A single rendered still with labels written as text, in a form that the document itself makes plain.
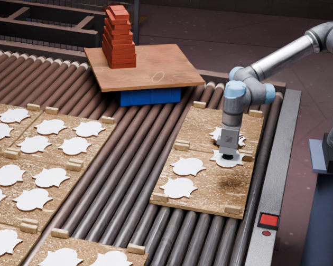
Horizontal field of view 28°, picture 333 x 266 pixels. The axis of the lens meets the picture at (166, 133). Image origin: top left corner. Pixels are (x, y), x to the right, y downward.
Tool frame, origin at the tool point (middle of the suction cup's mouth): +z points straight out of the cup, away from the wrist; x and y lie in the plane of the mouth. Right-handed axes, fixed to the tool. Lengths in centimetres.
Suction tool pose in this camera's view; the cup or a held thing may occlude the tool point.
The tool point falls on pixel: (227, 159)
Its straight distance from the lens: 253.4
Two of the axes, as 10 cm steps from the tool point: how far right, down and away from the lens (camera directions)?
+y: -2.2, 4.6, -8.6
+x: 9.7, 1.5, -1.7
